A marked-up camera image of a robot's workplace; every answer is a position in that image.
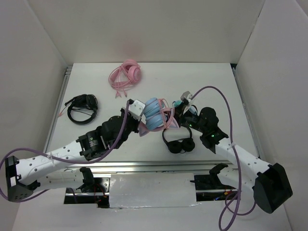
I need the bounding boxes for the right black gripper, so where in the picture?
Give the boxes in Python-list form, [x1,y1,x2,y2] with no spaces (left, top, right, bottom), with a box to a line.
[159,102,206,133]

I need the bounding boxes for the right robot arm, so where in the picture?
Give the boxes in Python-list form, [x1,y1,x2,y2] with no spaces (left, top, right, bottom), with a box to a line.
[175,104,293,214]

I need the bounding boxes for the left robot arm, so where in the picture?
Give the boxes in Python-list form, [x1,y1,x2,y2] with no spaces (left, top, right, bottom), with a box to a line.
[0,105,143,203]

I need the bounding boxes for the white foil-edged panel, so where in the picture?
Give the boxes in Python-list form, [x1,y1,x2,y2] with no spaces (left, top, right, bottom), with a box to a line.
[109,173,197,208]

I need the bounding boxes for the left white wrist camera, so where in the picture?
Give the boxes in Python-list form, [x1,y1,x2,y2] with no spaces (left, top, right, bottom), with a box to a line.
[128,100,146,121]

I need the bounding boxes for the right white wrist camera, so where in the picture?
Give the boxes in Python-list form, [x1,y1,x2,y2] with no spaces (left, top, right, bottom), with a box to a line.
[180,91,194,114]

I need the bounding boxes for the aluminium rail frame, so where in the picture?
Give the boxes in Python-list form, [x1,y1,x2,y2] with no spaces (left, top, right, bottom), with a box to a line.
[63,160,237,175]

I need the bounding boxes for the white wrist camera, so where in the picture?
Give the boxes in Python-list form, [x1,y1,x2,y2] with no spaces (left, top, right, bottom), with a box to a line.
[128,100,146,121]
[180,91,194,114]

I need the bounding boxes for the black headset with microphone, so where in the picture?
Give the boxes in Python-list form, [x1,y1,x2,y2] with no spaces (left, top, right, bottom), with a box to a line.
[58,94,98,125]

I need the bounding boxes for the blue pink cat-ear headphones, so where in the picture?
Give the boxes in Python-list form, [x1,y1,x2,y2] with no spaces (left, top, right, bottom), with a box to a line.
[139,98,180,137]

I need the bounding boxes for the pink over-ear headphones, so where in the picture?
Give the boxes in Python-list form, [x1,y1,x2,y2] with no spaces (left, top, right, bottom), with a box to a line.
[108,59,141,98]

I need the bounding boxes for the teal white cat-ear headphones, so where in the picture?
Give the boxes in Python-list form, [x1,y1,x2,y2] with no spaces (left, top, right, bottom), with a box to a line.
[172,100,198,118]

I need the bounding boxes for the black on-ear headphones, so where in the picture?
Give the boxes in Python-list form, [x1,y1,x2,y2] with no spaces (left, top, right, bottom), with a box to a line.
[162,127,195,154]

